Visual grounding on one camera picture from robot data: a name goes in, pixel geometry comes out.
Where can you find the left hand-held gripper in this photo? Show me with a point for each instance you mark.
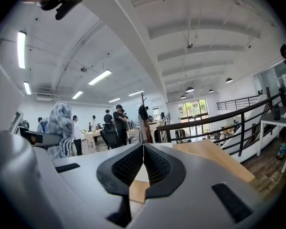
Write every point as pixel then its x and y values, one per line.
pixel 16 121

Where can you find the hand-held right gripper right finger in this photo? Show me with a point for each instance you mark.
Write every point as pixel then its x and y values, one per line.
pixel 181 199

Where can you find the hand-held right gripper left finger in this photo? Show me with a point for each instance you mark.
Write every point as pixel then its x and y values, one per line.
pixel 85 175

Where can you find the blue white plaid clothes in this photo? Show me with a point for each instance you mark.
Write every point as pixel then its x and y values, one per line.
pixel 60 118

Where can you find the ceiling air conditioner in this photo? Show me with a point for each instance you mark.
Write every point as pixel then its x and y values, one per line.
pixel 44 98

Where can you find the light wooden table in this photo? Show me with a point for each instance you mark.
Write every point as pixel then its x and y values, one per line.
pixel 93 133

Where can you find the black office chair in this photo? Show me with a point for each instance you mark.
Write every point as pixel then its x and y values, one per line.
pixel 109 135

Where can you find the light wooden desk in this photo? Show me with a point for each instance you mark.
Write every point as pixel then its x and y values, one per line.
pixel 212 156

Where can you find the ceiling tube light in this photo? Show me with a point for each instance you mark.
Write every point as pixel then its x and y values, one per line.
pixel 114 100
pixel 77 94
pixel 21 49
pixel 27 87
pixel 136 93
pixel 100 77

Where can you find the wooden coat rack with coats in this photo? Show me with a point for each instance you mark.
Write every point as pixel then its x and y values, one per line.
pixel 144 118

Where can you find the glass door with window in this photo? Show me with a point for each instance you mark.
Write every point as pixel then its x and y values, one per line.
pixel 193 113

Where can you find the dark stair railing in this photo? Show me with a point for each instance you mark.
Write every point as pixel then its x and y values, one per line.
pixel 228 115

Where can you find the black pendant lamp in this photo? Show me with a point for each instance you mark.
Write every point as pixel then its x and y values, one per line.
pixel 190 89
pixel 229 80
pixel 211 91
pixel 183 96

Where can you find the black balcony railing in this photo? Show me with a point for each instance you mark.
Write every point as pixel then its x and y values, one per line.
pixel 238 102

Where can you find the plastic water bottle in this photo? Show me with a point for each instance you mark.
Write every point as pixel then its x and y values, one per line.
pixel 282 150

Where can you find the white table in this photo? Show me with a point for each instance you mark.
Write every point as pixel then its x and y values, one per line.
pixel 283 121

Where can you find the black bottle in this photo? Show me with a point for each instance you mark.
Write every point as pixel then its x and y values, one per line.
pixel 277 112

